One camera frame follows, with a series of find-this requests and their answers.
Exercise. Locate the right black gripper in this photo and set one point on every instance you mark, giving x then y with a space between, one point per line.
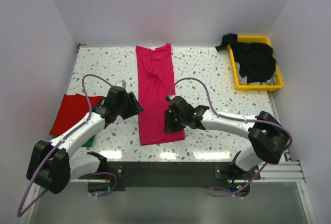
168 125

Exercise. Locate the grey t shirt in bin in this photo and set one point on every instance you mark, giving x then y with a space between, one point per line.
252 80

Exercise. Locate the yellow plastic bin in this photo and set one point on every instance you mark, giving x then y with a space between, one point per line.
277 78

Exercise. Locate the aluminium frame rail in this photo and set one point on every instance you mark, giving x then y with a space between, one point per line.
287 170

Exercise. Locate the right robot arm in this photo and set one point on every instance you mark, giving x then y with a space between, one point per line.
267 137

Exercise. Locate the red folded t shirt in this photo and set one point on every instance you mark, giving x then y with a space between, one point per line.
73 108

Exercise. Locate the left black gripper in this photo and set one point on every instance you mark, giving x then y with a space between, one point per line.
134 107

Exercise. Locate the pink t shirt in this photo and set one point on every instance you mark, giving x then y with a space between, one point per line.
155 79

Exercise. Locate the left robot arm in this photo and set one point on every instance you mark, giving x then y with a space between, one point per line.
52 165

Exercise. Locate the green folded t shirt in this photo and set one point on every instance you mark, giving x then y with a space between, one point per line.
89 142

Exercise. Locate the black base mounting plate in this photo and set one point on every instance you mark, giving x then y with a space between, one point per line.
170 175

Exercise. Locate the black t shirt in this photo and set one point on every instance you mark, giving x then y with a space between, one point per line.
255 59

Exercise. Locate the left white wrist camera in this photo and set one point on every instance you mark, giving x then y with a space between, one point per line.
122 84

